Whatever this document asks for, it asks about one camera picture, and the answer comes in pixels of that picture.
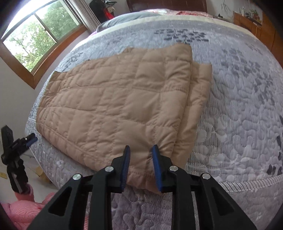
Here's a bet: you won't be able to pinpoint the wooden desk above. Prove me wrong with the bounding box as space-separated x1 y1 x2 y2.
233 11 277 51

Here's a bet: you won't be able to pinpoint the dark wooden headboard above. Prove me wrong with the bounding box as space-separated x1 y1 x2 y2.
126 0 208 12

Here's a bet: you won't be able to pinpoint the grey pillow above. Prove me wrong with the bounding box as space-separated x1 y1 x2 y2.
96 11 153 31

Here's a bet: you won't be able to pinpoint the small desk ornaments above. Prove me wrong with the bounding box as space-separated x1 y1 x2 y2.
240 5 263 22

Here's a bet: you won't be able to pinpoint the beige patterned curtain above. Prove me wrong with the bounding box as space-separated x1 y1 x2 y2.
64 0 101 33

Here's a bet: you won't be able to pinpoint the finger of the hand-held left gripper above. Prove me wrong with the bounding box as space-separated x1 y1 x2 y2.
21 133 38 147

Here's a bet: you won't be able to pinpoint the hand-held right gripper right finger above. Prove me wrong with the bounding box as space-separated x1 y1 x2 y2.
151 144 258 230

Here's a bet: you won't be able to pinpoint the person's left forearm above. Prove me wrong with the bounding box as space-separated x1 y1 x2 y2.
14 184 36 203

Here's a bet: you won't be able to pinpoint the large wooden framed window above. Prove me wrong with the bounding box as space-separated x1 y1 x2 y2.
0 0 87 89

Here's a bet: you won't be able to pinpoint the cream bed sheet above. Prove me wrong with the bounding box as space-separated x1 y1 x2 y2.
97 16 252 36

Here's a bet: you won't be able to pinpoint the red patterned blanket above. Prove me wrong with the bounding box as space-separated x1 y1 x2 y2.
141 9 213 17

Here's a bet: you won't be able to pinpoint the grey patterned quilted bedspread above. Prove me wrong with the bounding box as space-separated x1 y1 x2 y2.
24 16 283 230

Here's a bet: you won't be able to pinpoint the person's pink clothing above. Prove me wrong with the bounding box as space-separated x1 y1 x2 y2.
0 192 57 230

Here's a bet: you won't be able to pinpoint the black hanging coat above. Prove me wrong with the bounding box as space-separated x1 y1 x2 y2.
89 0 111 22

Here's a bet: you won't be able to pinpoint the beige quilted jacket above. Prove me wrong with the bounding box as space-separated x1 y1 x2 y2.
35 43 213 195

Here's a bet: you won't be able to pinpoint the brown paper bag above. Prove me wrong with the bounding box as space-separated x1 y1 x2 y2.
33 165 46 178

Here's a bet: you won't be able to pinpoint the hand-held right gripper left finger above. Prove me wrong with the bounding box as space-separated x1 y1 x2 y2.
27 145 131 230

